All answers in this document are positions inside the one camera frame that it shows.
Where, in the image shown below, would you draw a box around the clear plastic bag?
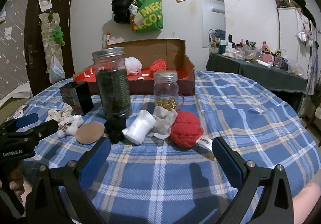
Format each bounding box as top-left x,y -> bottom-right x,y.
49,55 -> 66,84

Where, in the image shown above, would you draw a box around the white cabinet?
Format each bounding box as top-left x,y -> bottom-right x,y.
277,6 -> 314,81

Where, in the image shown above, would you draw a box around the beige hanging organizer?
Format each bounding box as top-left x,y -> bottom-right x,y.
38,11 -> 66,74

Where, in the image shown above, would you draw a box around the person's left hand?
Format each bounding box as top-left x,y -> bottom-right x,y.
9,180 -> 25,198

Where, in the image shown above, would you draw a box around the wall mirror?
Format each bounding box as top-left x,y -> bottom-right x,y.
200,0 -> 226,50

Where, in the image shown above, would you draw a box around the white plush keychain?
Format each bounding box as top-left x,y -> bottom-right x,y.
128,3 -> 139,24

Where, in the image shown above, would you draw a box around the black bag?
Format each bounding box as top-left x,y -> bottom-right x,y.
111,0 -> 134,24

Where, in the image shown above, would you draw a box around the red crochet ball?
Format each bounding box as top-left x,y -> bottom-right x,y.
170,111 -> 204,147

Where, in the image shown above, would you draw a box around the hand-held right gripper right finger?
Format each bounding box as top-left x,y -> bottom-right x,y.
212,136 -> 295,224

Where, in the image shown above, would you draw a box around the white plush toy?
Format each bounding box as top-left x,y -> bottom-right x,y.
57,114 -> 84,137

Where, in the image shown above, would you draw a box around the white plastic roll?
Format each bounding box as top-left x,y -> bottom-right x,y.
122,110 -> 156,145

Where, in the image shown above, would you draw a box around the green plush toy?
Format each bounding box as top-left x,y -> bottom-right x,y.
52,25 -> 66,46

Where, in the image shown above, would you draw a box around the white mesh bath pouf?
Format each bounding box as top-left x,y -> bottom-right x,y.
125,57 -> 143,75

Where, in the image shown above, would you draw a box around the cardboard box with red lining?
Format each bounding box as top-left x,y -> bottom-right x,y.
73,39 -> 195,95

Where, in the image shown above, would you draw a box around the blue plaid blanket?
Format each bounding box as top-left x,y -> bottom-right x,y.
0,71 -> 321,224

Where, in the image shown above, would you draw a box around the black square box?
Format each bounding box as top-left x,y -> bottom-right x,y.
60,81 -> 94,115

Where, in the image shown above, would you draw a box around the metal door handle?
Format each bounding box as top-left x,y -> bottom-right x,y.
27,44 -> 34,65

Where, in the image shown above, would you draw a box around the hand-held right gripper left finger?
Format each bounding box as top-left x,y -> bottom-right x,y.
25,136 -> 112,224

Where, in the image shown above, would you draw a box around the red knitted ball in box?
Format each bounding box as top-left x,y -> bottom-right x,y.
149,59 -> 168,76

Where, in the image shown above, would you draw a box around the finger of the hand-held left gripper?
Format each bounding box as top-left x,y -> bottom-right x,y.
0,113 -> 40,137
5,119 -> 60,145

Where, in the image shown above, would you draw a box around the large glass jar dark contents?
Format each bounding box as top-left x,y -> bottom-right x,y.
92,47 -> 132,117

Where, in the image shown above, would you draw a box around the table with dark green cloth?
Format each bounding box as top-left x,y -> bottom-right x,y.
206,52 -> 309,117

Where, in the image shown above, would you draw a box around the person's leg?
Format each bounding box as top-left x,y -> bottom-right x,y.
292,183 -> 321,224

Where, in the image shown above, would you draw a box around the green tote bag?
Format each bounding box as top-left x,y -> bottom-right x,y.
132,0 -> 164,33

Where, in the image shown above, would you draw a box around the brown round pad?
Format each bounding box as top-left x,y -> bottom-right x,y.
76,122 -> 106,144

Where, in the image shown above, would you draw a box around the picture on door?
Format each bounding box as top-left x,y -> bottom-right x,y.
38,0 -> 51,12

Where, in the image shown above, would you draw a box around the small glass jar gold beads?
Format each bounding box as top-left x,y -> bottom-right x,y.
153,71 -> 180,111

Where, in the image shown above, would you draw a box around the dark brown door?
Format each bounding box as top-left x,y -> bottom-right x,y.
24,0 -> 76,96

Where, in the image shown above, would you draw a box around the cluster of cosmetics bottles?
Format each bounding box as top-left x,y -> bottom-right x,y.
208,33 -> 305,76

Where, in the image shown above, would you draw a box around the crumpled white paper cup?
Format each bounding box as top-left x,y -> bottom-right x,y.
150,106 -> 178,139

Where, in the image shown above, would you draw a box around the black fluffy ball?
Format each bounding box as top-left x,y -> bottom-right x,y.
104,116 -> 127,144

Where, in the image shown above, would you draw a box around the pale pink plush toy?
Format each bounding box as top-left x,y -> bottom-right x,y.
105,36 -> 124,46

